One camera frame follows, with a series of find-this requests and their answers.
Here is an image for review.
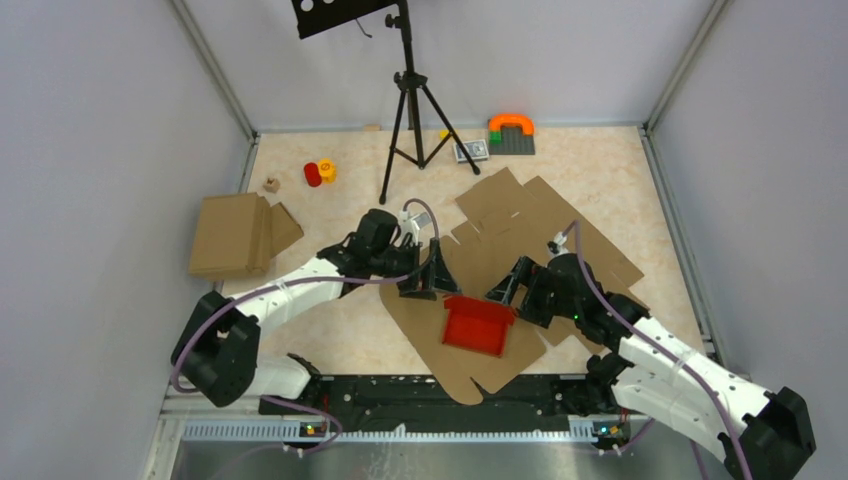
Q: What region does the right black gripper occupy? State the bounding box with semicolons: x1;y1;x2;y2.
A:
484;256;581;329

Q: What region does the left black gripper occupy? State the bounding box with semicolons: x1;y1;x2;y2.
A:
371;237;461;300

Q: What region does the red paper box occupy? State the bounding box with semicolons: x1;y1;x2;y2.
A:
441;295;515;357

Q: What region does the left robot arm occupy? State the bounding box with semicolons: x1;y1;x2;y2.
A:
170;209;461;407

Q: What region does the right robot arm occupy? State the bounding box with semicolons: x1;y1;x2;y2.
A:
485;253;816;479

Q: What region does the folded brown cardboard box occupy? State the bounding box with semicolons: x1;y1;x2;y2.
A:
188;192;304;282

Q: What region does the large flat cardboard sheet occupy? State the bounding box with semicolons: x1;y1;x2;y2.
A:
379;168;604;405

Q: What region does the playing card deck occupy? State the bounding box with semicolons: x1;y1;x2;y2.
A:
454;140;490;164

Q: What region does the yellow toy block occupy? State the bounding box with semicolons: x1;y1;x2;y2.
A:
318;158;337;183

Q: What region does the red cylinder toy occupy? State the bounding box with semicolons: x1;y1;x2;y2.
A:
303;162;323;188

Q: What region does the orange arch toy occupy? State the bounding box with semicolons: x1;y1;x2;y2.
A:
488;113;535;136

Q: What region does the small wooden cube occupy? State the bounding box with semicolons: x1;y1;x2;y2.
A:
263;177;281;193

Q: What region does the black perforated plate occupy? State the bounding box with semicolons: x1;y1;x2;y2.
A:
291;0;397;39

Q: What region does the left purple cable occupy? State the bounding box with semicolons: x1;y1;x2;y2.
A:
169;197;441;458

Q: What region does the purple cable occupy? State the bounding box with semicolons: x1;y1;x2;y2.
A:
169;197;441;458
563;219;757;480

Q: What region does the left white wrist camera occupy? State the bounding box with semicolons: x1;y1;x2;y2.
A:
397;210;432;248

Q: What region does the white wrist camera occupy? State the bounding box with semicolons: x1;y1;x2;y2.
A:
397;210;432;248
547;231;571;259

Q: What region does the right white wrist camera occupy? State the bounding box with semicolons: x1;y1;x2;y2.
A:
547;231;571;259

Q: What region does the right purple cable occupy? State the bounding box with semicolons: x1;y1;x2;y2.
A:
563;219;757;480

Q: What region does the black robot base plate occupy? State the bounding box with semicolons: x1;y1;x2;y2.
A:
294;374;635;433

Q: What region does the black camera tripod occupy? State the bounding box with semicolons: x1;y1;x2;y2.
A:
378;1;481;205

